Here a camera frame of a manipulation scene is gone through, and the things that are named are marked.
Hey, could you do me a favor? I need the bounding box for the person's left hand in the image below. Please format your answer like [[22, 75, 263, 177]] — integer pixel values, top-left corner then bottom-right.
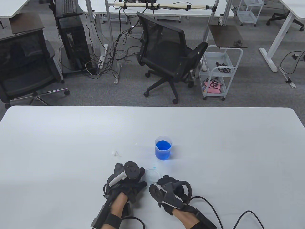
[[103, 163, 147, 204]]

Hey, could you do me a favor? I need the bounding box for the person's right hand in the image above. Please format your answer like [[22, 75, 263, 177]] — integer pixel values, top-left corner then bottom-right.
[[156, 175, 196, 215]]

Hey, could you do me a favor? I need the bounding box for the clear culture dish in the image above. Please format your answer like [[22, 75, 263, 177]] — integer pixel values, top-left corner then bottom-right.
[[145, 168, 160, 185]]

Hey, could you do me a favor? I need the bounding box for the beaker of blue dye solution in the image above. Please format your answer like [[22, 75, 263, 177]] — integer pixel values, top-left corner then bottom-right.
[[155, 136, 173, 161]]

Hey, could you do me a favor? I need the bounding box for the person's right forearm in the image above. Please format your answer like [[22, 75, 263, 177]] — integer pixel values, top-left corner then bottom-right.
[[174, 208, 200, 229]]

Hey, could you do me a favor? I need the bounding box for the person's left forearm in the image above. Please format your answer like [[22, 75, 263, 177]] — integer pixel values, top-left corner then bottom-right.
[[105, 193, 127, 229]]

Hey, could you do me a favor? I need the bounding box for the black white VR controller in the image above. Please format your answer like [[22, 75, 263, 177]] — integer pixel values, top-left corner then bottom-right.
[[149, 181, 192, 208], [108, 161, 140, 186]]

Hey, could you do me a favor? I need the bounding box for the black glove sensor box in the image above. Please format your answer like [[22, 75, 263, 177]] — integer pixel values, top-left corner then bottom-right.
[[123, 203, 133, 219]]

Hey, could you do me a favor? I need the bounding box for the pink cloth item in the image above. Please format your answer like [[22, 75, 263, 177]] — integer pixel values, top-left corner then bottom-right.
[[203, 80, 221, 93]]

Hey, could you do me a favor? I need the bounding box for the white utility cart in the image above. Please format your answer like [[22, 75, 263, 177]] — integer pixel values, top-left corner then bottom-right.
[[198, 45, 243, 101], [237, 0, 265, 26]]

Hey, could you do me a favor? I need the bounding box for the black mesh office chair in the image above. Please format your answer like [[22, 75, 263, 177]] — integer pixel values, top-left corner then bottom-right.
[[136, 11, 209, 104]]

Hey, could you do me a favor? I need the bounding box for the white power strip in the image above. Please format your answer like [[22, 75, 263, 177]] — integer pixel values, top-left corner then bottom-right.
[[98, 44, 109, 69]]

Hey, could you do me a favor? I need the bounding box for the grey wheeled tower stand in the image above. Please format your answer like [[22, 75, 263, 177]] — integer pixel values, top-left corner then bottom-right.
[[60, 44, 97, 78]]

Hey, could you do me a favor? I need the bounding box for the brown side table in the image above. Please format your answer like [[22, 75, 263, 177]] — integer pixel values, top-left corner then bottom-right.
[[209, 25, 248, 49], [9, 12, 45, 35]]

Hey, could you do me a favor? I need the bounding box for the black computer tower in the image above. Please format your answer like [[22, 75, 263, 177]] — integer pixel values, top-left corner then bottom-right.
[[58, 16, 93, 71]]

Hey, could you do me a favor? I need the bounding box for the black chrome-base office chair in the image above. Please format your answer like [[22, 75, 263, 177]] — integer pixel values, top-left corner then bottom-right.
[[0, 30, 70, 109]]

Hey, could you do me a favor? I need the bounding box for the white desk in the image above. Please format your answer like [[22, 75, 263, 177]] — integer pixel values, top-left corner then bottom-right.
[[0, 0, 56, 18], [79, 0, 235, 24], [259, 0, 305, 73]]

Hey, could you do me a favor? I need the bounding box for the black chair base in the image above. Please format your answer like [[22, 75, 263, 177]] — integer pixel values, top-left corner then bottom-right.
[[266, 12, 305, 31]]

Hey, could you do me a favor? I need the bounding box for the black glove cable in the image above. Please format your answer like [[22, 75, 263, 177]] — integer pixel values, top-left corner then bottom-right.
[[119, 216, 145, 229], [189, 196, 265, 229]]

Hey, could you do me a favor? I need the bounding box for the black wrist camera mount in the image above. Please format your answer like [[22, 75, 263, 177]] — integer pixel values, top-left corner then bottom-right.
[[188, 208, 217, 229], [90, 194, 123, 229]]

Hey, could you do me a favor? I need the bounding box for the black wire object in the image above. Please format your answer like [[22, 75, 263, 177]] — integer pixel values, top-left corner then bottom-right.
[[216, 61, 231, 73]]

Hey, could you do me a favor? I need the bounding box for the tangle of black cables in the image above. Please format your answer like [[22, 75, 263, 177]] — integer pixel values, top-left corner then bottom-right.
[[83, 10, 146, 80]]

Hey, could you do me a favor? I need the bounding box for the aluminium floor rail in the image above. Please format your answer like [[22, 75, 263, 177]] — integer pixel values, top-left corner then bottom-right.
[[279, 67, 297, 88]]

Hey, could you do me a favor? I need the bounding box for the black floor cable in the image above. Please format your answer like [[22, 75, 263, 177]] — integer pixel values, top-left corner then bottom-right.
[[280, 50, 305, 75]]

